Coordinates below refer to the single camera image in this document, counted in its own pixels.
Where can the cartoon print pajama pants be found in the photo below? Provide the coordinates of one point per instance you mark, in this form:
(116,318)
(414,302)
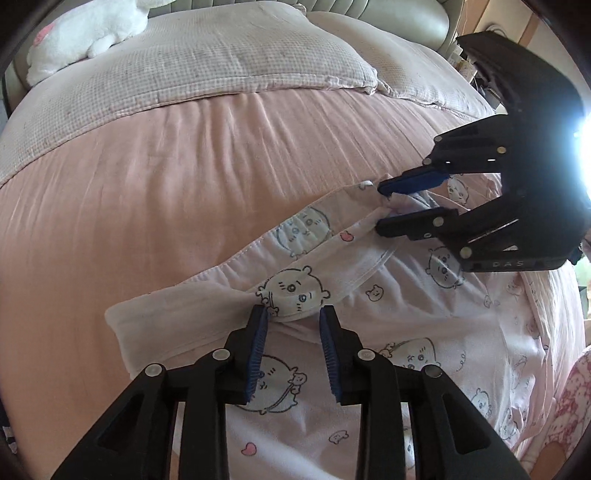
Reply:
(415,323)

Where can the grey padded headboard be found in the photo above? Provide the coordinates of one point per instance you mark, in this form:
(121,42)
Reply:
(392,23)

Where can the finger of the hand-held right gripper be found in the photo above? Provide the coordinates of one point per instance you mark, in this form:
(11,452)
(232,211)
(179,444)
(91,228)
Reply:
(411,181)
(415,225)

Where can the large white plush toy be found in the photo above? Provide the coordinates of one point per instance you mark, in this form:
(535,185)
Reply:
(87,32)

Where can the person's pink print pajama trousers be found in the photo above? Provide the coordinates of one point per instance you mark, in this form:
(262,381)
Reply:
(572,397)

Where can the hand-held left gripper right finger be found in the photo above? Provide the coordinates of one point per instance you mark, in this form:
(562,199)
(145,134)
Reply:
(328,355)

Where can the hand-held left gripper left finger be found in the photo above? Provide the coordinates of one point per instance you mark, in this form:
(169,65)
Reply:
(256,350)

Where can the pale checked pillow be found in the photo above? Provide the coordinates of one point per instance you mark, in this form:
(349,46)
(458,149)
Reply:
(415,64)
(184,60)

